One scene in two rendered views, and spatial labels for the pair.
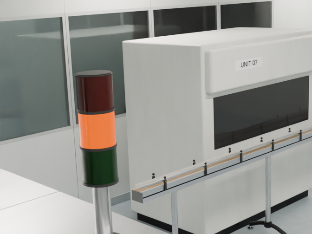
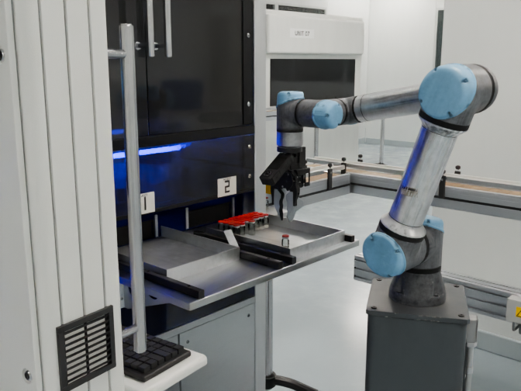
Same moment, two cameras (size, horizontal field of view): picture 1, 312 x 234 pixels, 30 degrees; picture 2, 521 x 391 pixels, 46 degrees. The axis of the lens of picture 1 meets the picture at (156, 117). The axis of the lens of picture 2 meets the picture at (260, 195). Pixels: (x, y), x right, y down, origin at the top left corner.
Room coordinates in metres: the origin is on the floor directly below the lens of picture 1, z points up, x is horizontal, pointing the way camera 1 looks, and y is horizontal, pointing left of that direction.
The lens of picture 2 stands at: (-1.36, 0.15, 1.42)
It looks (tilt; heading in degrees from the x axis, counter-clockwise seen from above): 12 degrees down; 355
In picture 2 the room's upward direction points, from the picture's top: straight up
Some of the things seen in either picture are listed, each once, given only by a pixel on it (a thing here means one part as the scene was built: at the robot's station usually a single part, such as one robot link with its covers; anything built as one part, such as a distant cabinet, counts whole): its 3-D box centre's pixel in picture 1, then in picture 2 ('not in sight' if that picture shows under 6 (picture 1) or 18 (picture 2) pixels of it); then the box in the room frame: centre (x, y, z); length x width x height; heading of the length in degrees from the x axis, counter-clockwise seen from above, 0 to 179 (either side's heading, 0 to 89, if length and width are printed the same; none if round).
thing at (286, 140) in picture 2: not in sight; (288, 139); (0.37, -0.08, 1.20); 0.08 x 0.08 x 0.05
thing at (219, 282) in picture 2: not in sight; (225, 251); (0.39, 0.10, 0.87); 0.70 x 0.48 x 0.02; 133
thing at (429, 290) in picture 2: not in sight; (418, 279); (0.20, -0.42, 0.84); 0.15 x 0.15 x 0.10
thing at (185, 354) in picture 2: not in sight; (101, 339); (-0.06, 0.39, 0.82); 0.40 x 0.14 x 0.02; 50
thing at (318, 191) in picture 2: not in sight; (291, 185); (1.11, -0.19, 0.92); 0.69 x 0.16 x 0.16; 133
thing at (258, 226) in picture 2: not in sight; (249, 225); (0.56, 0.02, 0.90); 0.18 x 0.02 x 0.05; 132
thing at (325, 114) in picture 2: not in sight; (322, 113); (0.30, -0.16, 1.28); 0.11 x 0.11 x 0.08; 42
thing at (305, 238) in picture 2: not in sight; (274, 233); (0.48, -0.06, 0.90); 0.34 x 0.26 x 0.04; 43
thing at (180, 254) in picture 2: not in sight; (163, 250); (0.33, 0.27, 0.90); 0.34 x 0.26 x 0.04; 43
